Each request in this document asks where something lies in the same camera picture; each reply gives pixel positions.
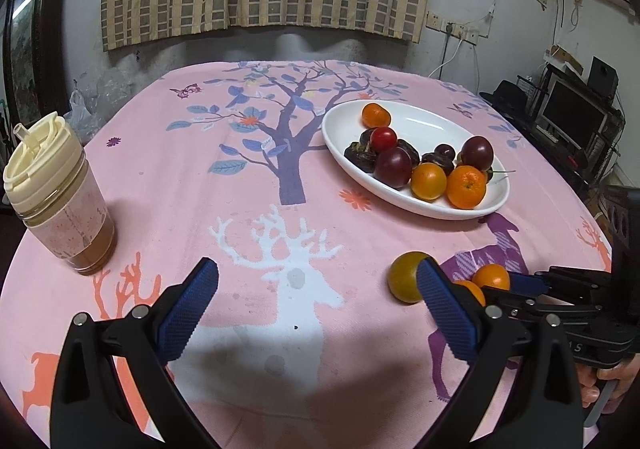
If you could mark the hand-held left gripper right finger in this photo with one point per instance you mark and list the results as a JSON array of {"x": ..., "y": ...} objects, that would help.
[{"x": 445, "y": 314}]

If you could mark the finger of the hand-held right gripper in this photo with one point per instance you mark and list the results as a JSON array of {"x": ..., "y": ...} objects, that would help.
[
  {"x": 525, "y": 306},
  {"x": 527, "y": 284}
]

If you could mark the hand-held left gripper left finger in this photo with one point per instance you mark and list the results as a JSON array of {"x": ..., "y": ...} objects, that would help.
[{"x": 187, "y": 314}]

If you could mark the small orange mandarin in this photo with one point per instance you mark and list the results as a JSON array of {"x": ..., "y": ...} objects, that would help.
[
  {"x": 376, "y": 115},
  {"x": 492, "y": 276}
]

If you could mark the large orange mandarin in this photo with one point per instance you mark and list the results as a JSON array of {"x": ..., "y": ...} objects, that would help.
[
  {"x": 472, "y": 290},
  {"x": 466, "y": 187}
]

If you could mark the yellow green round fruit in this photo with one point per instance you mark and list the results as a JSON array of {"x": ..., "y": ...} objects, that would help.
[{"x": 405, "y": 276}]

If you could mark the yellow orange round fruit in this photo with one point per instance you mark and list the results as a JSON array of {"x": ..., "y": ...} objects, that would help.
[{"x": 428, "y": 181}]

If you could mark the purple passion fruit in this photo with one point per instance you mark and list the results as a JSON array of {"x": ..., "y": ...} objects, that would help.
[
  {"x": 476, "y": 154},
  {"x": 393, "y": 168}
]

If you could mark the dark purple oblong fruit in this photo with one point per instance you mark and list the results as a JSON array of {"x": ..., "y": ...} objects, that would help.
[{"x": 409, "y": 151}]

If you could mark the white oval plate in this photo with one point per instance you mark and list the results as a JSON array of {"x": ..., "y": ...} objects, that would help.
[{"x": 435, "y": 124}]

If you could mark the red cherry tomato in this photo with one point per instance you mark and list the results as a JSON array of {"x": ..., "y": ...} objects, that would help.
[{"x": 383, "y": 139}]

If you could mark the person's right hand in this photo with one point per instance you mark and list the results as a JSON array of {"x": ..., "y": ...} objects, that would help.
[{"x": 587, "y": 381}]

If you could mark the black desk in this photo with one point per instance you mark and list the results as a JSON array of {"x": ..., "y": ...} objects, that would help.
[{"x": 550, "y": 144}]

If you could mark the pink deer print tablecloth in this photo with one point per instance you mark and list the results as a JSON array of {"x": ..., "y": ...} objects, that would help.
[{"x": 250, "y": 189}]

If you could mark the computer monitor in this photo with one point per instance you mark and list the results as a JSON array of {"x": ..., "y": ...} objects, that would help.
[{"x": 575, "y": 111}]

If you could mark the clear tumbler with cream lid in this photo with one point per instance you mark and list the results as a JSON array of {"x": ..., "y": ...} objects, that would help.
[{"x": 65, "y": 224}]

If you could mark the black speaker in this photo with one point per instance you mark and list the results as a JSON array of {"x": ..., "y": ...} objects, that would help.
[{"x": 602, "y": 76}]

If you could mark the black hat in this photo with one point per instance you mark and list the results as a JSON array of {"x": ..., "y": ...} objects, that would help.
[{"x": 505, "y": 96}]

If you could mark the clear plastic bag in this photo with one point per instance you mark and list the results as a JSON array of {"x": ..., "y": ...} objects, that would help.
[{"x": 80, "y": 113}]

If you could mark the dark wood framed mirror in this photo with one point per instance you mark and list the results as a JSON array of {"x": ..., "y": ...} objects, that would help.
[{"x": 25, "y": 39}]

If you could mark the white double wall socket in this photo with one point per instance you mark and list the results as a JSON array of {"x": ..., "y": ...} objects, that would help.
[{"x": 465, "y": 32}]

